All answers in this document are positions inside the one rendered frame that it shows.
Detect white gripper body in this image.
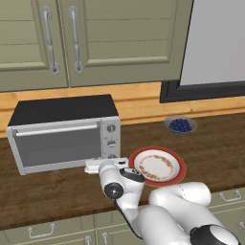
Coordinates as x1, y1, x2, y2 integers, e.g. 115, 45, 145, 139
83, 158, 113, 175

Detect glass toaster oven door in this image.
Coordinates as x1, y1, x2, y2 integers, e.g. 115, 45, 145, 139
10, 121, 103, 171

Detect silver black toaster oven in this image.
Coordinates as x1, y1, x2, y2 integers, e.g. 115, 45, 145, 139
6, 93, 123, 177

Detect wide olive green cupboard door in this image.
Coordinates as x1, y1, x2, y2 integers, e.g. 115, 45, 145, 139
56, 0, 194, 88

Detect red rimmed floral plate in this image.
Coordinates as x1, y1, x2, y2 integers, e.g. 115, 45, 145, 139
128, 145, 188, 189

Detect olive green drawer front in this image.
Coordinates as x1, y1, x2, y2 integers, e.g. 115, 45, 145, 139
2, 213, 97, 245
206, 187, 245, 211

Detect blueberries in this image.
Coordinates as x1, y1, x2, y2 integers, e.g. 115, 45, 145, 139
168, 118, 193, 133

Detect grey glass bowl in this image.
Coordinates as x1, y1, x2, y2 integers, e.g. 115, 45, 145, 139
163, 115, 198, 137

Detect black framed window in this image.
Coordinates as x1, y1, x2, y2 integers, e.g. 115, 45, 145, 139
159, 0, 245, 104

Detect silver toaster oven door handle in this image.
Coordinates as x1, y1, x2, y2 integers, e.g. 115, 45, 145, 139
13, 124, 100, 138

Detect silver drawer handle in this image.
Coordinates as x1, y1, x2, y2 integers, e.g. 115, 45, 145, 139
218, 189, 242, 203
27, 222, 57, 240

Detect silver cupboard door handle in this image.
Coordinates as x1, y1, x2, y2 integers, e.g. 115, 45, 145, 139
40, 5, 61, 76
67, 5, 85, 74

